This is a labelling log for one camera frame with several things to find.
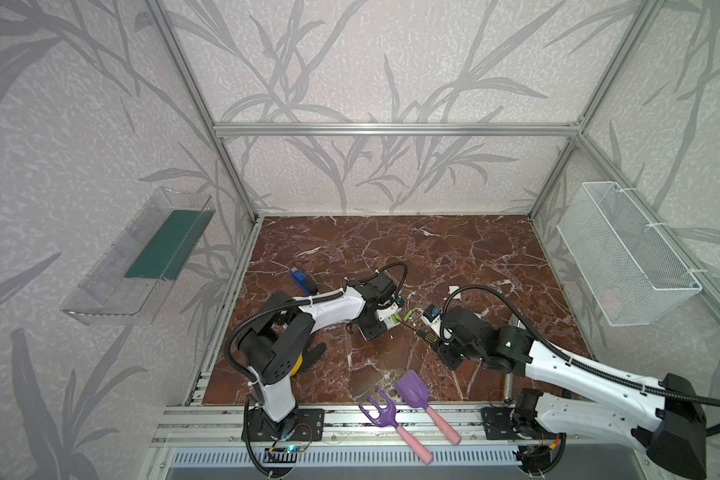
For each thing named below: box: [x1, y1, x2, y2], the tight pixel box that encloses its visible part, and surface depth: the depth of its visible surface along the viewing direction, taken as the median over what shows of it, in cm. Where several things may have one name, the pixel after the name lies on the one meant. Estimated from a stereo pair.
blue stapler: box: [290, 267, 311, 296], surface depth 102 cm
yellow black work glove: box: [289, 342, 326, 376], surface depth 86 cm
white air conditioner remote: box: [376, 302, 402, 330], surface depth 84 cm
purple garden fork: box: [358, 386, 433, 465], surface depth 76 cm
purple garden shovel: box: [394, 369, 461, 445], surface depth 80 cm
